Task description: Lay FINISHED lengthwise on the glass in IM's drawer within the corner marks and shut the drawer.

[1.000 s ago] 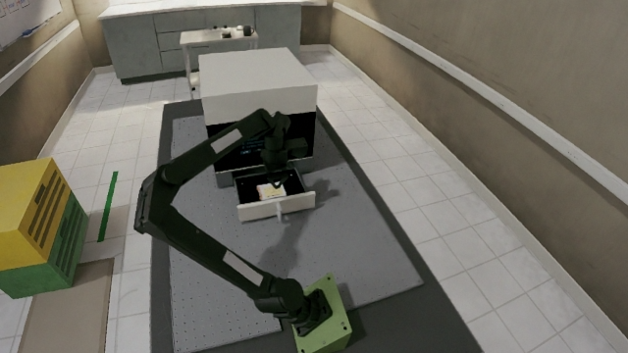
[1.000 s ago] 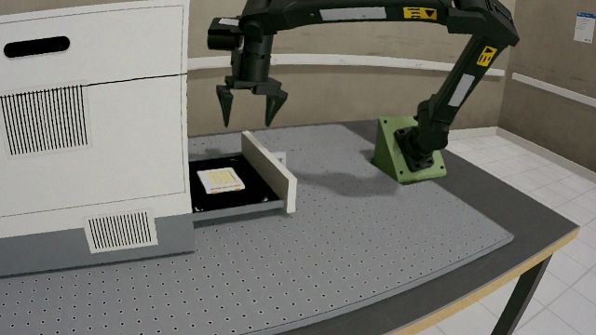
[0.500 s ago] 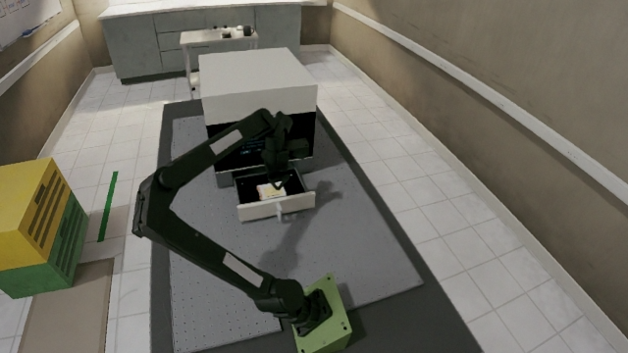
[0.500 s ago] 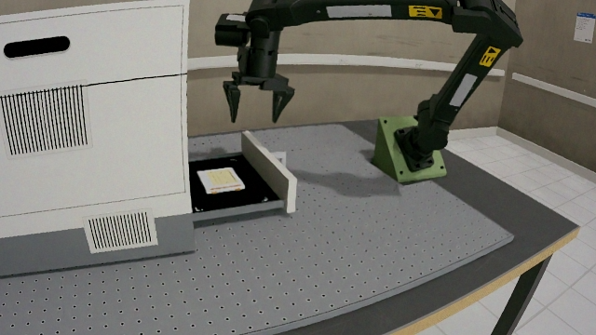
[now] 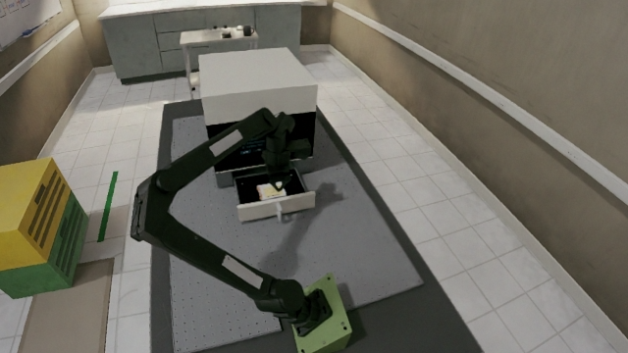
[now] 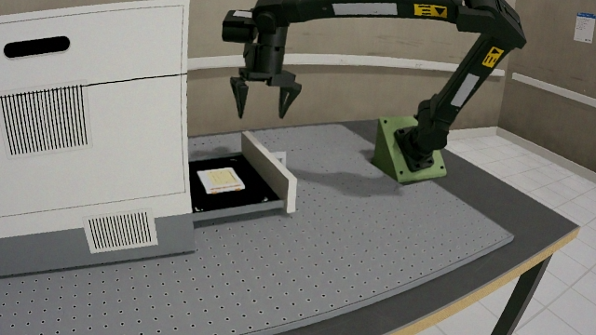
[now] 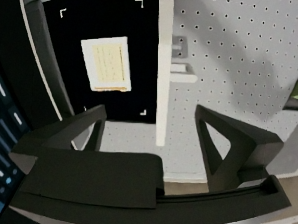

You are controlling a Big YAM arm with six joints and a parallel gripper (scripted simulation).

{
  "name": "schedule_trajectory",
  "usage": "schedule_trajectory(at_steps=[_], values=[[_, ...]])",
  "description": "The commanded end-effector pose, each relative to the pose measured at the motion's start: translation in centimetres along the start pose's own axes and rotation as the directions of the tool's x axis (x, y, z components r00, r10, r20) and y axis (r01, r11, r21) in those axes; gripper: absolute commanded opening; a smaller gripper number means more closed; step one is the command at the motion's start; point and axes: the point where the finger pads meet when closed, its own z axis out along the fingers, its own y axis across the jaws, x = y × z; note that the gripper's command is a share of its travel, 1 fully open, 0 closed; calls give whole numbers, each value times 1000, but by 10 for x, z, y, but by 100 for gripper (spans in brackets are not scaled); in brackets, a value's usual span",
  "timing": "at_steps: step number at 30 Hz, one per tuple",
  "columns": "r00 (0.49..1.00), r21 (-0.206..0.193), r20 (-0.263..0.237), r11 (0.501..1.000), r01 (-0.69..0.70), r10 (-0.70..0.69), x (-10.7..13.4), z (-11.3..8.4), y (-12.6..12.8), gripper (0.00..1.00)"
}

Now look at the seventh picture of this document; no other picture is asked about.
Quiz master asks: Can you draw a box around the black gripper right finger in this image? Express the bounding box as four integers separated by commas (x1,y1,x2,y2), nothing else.
194,104,284,192

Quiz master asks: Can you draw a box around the white imager box with drawer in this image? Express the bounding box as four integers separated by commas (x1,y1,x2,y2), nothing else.
0,0,197,224

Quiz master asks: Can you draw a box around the grey flat base plate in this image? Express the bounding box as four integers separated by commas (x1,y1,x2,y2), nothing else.
100,0,298,174

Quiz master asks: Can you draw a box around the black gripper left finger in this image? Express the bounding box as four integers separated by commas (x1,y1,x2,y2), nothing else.
17,104,107,151

